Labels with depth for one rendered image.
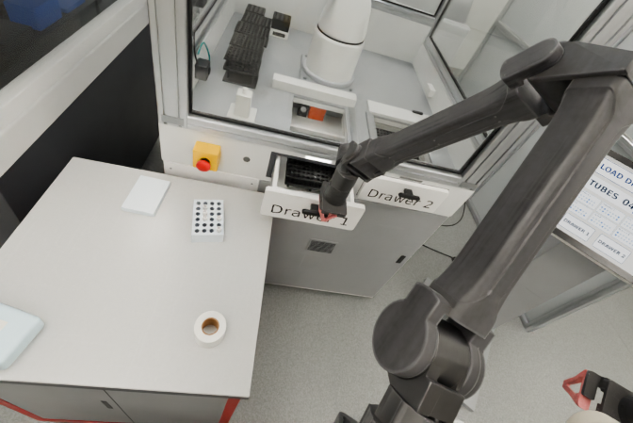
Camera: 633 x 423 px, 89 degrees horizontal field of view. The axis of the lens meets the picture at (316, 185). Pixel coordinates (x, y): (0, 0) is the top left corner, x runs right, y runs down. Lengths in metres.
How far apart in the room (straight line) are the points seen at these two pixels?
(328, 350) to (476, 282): 1.38
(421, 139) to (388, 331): 0.34
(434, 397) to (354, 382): 1.36
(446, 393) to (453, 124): 0.38
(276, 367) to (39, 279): 1.02
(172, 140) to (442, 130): 0.76
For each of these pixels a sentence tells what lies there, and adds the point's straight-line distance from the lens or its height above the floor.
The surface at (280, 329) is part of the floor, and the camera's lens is 1.70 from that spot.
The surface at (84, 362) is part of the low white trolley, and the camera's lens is 0.88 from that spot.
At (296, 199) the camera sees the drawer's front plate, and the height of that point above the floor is 0.91.
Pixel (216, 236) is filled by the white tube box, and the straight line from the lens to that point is 0.94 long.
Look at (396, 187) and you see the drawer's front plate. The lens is 1.09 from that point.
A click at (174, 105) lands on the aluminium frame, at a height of 1.01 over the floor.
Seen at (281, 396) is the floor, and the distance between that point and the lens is 1.63.
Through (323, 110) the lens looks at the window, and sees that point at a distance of 0.91.
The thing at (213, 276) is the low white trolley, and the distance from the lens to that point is 0.92.
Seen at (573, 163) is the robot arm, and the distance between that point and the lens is 0.43.
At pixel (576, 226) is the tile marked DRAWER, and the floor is 1.01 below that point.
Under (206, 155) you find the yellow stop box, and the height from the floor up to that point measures 0.90.
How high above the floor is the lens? 1.58
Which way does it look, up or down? 45 degrees down
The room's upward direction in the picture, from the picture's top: 22 degrees clockwise
